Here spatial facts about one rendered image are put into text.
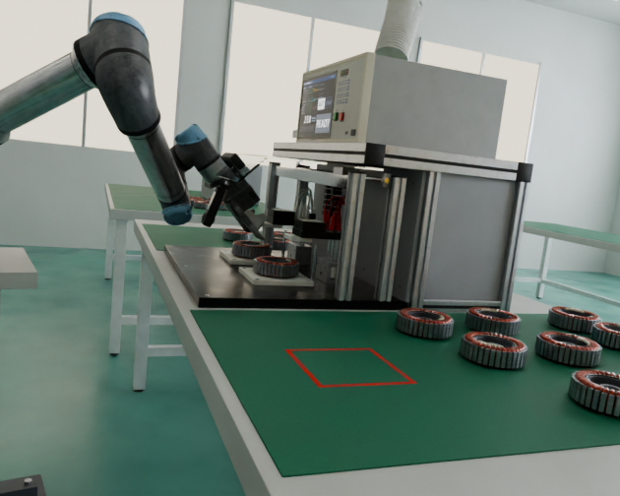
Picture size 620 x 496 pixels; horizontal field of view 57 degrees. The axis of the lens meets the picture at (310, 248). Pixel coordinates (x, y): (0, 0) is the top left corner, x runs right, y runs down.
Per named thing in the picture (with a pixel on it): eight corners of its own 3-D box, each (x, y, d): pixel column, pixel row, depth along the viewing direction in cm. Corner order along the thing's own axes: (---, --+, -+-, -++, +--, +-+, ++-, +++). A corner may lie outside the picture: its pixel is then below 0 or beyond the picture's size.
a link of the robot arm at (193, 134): (175, 134, 156) (200, 117, 154) (200, 166, 160) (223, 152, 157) (166, 143, 149) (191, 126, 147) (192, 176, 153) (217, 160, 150)
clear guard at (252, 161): (237, 182, 117) (240, 153, 116) (215, 175, 139) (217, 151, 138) (380, 195, 128) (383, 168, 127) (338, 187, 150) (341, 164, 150)
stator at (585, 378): (601, 421, 79) (606, 396, 79) (552, 389, 90) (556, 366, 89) (669, 422, 82) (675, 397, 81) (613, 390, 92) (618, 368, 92)
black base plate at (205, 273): (198, 307, 116) (199, 296, 115) (163, 251, 175) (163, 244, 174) (402, 310, 132) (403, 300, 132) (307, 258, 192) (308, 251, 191)
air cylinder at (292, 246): (293, 264, 165) (295, 245, 164) (285, 259, 172) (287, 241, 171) (310, 265, 167) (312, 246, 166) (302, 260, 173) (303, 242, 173)
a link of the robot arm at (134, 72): (150, 85, 109) (204, 221, 151) (144, 46, 114) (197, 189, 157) (89, 97, 108) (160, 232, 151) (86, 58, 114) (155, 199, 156)
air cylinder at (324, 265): (325, 283, 142) (328, 262, 142) (314, 277, 149) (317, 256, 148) (343, 283, 144) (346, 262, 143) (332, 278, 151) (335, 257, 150)
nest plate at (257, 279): (253, 284, 132) (253, 279, 132) (238, 271, 146) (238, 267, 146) (314, 286, 137) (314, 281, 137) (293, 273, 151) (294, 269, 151)
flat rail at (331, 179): (352, 190, 124) (354, 176, 124) (272, 174, 181) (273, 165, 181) (357, 190, 124) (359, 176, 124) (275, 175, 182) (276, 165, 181)
